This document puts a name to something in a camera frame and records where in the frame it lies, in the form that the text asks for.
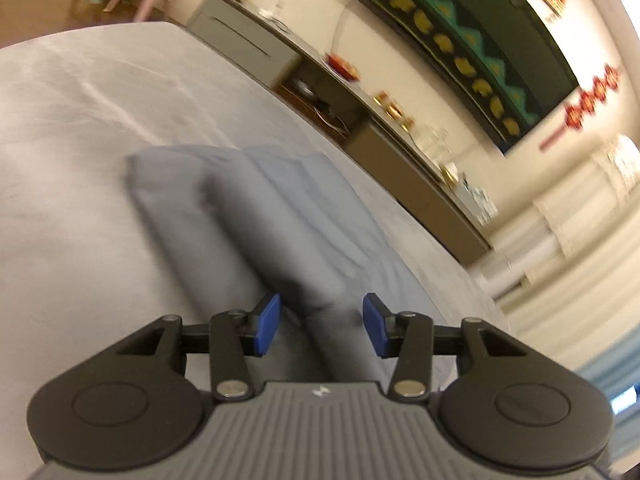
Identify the cream curtain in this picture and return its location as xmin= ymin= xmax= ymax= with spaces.
xmin=500 ymin=240 xmax=640 ymax=361

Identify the black television cable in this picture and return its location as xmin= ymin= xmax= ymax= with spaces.
xmin=331 ymin=7 xmax=352 ymax=56

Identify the white lace cover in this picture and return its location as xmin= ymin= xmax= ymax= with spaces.
xmin=532 ymin=135 xmax=640 ymax=261

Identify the wall television with patterned cover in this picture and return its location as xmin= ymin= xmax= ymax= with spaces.
xmin=342 ymin=0 xmax=581 ymax=156

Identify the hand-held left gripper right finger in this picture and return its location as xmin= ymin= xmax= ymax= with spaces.
xmin=361 ymin=292 xmax=523 ymax=403

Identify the set of clear glasses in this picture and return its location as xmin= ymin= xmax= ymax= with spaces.
xmin=412 ymin=125 xmax=451 ymax=161

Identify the grey television cabinet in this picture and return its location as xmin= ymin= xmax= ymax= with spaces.
xmin=186 ymin=0 xmax=493 ymax=267

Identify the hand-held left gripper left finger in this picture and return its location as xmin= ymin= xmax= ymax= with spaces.
xmin=120 ymin=292 xmax=282 ymax=403

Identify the red knot wall hanging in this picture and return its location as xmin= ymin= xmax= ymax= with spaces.
xmin=539 ymin=64 xmax=621 ymax=152

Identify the grey shirt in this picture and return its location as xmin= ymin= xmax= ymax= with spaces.
xmin=125 ymin=144 xmax=451 ymax=396

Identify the red fruit plate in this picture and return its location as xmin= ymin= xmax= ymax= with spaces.
xmin=322 ymin=52 xmax=361 ymax=81

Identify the white storage tray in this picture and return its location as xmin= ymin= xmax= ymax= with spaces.
xmin=457 ymin=180 xmax=498 ymax=226

